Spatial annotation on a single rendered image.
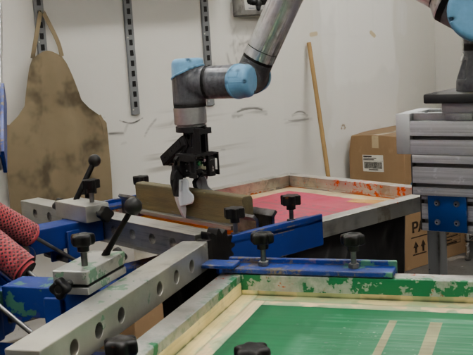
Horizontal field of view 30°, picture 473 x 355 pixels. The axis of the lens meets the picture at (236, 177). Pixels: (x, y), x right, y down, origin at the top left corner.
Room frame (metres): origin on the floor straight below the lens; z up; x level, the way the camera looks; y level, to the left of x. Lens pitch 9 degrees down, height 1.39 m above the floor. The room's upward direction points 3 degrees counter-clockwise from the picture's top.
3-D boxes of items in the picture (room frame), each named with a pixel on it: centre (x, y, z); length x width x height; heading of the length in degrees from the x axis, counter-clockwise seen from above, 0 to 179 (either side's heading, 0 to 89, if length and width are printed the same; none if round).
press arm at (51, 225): (1.81, 0.37, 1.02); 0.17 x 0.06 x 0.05; 131
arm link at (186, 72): (2.02, 0.09, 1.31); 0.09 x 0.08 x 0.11; 67
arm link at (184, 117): (2.02, 0.09, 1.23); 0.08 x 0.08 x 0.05
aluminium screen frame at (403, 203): (2.18, -0.05, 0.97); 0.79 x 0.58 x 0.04; 131
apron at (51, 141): (4.01, 0.81, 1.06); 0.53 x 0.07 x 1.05; 131
